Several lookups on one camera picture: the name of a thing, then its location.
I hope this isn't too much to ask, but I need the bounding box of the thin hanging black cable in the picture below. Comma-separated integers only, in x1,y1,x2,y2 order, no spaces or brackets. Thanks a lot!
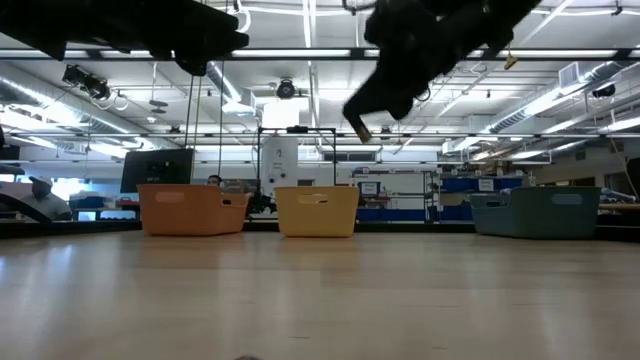
217,59,227,177
183,74,202,149

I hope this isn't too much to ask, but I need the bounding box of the silver air duct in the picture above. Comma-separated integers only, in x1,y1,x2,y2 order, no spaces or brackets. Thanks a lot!
439,135,554,166

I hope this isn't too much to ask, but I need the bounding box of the blue workbench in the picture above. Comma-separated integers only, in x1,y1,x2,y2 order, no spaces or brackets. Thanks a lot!
72,193,140,222

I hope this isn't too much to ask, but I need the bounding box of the thin black stand frame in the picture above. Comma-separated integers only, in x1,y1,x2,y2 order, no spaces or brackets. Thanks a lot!
256,126,338,221

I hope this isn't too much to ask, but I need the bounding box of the blue storage bin shelf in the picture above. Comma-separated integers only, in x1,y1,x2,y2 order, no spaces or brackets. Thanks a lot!
439,175,524,194

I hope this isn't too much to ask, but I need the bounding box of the black floor equipment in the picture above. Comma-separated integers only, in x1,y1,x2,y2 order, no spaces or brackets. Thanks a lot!
248,192,277,217

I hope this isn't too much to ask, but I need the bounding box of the black ceiling dome camera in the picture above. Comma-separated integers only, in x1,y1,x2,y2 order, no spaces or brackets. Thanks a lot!
275,78,297,101

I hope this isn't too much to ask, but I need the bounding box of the black computer monitor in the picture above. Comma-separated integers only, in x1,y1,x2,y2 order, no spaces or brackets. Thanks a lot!
120,147,196,195

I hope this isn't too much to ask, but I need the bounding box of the black ceiling spotlight cluster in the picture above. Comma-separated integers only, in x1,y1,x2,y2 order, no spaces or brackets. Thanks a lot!
62,63,112,101

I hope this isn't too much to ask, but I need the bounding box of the yellow plastic bin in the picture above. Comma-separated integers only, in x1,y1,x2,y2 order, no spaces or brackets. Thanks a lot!
273,185,361,239

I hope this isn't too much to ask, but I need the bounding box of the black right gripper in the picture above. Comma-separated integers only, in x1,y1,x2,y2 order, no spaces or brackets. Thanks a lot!
343,0,514,126

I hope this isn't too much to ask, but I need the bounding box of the white cabinet machine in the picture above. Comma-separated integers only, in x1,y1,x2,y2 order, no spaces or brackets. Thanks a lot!
260,136,300,200

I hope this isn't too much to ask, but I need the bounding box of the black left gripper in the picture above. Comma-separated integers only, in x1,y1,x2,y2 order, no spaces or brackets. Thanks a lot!
164,0,251,77

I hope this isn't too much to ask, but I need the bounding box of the teal plastic bin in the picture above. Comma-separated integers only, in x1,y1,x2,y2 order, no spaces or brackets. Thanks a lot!
469,185,603,240

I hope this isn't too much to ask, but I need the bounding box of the silver ceiling duct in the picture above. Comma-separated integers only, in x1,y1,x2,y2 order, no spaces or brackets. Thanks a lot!
204,58,245,104

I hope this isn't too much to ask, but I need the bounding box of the black office chair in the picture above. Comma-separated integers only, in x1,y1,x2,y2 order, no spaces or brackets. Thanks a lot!
0,192,51,224

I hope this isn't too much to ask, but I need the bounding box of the black aluminium table frame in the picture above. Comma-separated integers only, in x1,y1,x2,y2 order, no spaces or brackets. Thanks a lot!
0,219,640,236

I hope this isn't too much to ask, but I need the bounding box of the orange plastic bin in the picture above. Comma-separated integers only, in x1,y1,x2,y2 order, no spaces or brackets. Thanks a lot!
137,183,251,237

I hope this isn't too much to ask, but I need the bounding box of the blue cabinet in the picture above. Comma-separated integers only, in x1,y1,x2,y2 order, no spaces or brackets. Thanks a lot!
357,207,474,223

